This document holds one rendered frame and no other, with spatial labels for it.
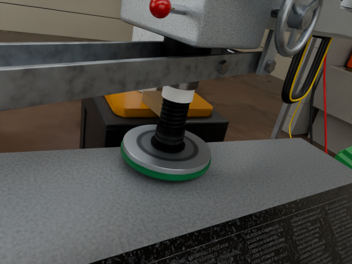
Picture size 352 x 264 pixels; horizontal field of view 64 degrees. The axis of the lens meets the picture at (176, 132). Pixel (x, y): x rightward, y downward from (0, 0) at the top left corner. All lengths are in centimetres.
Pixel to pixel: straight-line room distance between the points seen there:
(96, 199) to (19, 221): 13
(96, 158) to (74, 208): 17
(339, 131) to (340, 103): 33
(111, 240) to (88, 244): 4
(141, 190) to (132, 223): 9
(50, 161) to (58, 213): 17
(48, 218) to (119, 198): 13
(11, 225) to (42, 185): 10
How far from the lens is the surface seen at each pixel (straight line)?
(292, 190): 76
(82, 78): 41
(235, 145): 87
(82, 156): 69
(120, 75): 44
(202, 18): 46
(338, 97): 339
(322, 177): 89
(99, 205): 56
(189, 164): 62
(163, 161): 62
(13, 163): 68
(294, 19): 60
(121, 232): 51
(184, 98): 60
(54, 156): 69
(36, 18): 662
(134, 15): 58
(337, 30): 101
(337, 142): 357
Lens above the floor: 124
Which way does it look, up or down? 26 degrees down
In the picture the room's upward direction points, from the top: 12 degrees clockwise
